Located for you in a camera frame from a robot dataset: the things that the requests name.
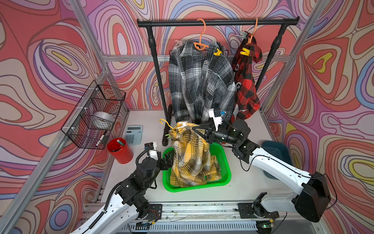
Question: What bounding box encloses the red plaid long-sleeve shirt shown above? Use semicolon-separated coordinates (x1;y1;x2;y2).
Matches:
230;33;263;122

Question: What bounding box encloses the dark teal bin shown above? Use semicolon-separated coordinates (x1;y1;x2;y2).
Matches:
261;140;293;166

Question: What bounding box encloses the black clothes rack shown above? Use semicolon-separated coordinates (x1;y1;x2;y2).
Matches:
137;16;301;147

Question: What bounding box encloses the black marker in basket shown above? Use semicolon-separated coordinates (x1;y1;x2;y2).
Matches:
95;135;105;147

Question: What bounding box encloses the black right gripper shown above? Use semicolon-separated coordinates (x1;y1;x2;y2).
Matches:
192;122;239;146

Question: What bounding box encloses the red plastic cup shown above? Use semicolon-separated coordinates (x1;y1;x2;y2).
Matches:
107;137;133;164

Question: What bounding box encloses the orange hanger with red shirt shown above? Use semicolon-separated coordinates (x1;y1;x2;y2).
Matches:
247;18;259;44

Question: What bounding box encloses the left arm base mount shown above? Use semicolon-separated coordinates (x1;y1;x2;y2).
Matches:
137;203;163;221

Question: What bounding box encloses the white plastic clothespin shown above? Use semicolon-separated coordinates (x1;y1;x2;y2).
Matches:
176;121;189;129

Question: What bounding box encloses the grey plaid long-sleeve shirt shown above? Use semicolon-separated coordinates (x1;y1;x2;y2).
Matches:
168;41;237;127

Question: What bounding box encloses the yellow plaid long-sleeve shirt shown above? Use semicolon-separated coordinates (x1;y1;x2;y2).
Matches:
169;123;222;188

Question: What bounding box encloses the yellow clothespin on red shirt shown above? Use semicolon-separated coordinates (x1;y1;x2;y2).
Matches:
240;48;251;56

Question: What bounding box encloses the yellow plastic hanger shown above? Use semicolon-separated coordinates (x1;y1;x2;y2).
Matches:
159;119;176;130

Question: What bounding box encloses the grey tape roll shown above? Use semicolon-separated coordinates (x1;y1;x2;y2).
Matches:
90;111;115;130

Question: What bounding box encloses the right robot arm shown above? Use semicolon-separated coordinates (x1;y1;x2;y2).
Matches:
192;119;331;222

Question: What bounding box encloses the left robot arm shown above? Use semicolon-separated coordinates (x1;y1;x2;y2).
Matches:
73;146;174;234

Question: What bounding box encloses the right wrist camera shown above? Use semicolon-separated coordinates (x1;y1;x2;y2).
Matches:
208;107;226;131

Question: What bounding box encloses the orange hanger with grey shirt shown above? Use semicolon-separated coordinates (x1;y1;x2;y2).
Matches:
193;18;209;51

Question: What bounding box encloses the light blue desk calculator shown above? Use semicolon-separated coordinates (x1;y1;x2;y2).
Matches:
125;125;143;145

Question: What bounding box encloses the black wire basket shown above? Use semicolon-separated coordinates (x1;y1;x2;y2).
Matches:
61;81;126;150

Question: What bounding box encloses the green plastic basket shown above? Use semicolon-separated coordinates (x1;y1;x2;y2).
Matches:
163;143;231;193

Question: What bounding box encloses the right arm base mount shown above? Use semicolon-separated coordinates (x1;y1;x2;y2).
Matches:
235;202;280;219

